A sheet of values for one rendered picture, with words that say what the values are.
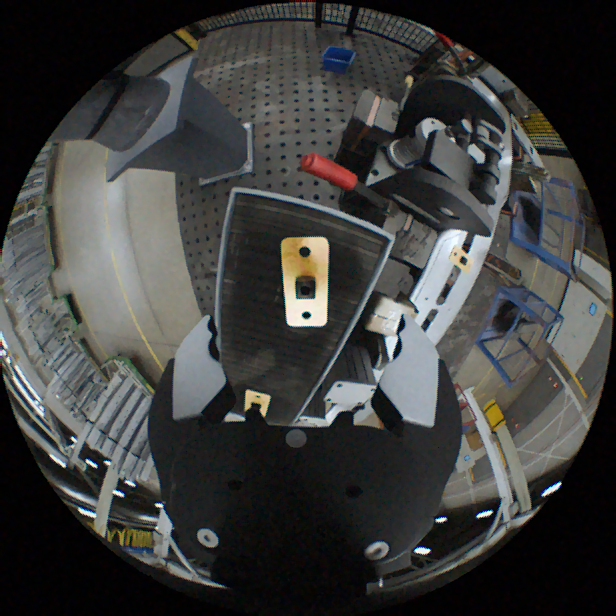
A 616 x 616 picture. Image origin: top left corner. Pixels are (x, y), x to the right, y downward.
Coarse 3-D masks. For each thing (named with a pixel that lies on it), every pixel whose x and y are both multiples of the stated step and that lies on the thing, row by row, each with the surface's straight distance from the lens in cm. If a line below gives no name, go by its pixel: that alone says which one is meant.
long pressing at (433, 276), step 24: (504, 144) 70; (504, 168) 64; (504, 192) 61; (456, 240) 43; (480, 240) 50; (432, 264) 40; (480, 264) 52; (432, 288) 42; (456, 288) 48; (456, 312) 53; (432, 336) 51; (336, 408) 65
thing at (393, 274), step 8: (384, 264) 24; (392, 264) 24; (400, 264) 25; (384, 272) 24; (392, 272) 24; (400, 272) 25; (408, 272) 26; (384, 280) 24; (392, 280) 25; (400, 280) 25; (376, 288) 24; (384, 288) 25; (392, 288) 25; (400, 288) 26; (392, 296) 26
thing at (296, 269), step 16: (288, 240) 15; (304, 240) 15; (320, 240) 15; (288, 256) 15; (320, 256) 15; (288, 272) 15; (304, 272) 15; (320, 272) 15; (288, 288) 16; (320, 288) 16; (288, 304) 16; (304, 304) 16; (320, 304) 16; (288, 320) 17; (304, 320) 17; (320, 320) 17
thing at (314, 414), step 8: (320, 384) 67; (320, 392) 64; (312, 400) 62; (320, 400) 63; (312, 408) 60; (320, 408) 61; (304, 416) 58; (312, 416) 58; (320, 416) 59; (304, 424) 63; (312, 424) 63; (320, 424) 63
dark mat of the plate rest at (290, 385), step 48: (240, 240) 16; (336, 240) 15; (384, 240) 16; (240, 288) 17; (336, 288) 16; (240, 336) 21; (288, 336) 19; (336, 336) 19; (240, 384) 28; (288, 384) 25
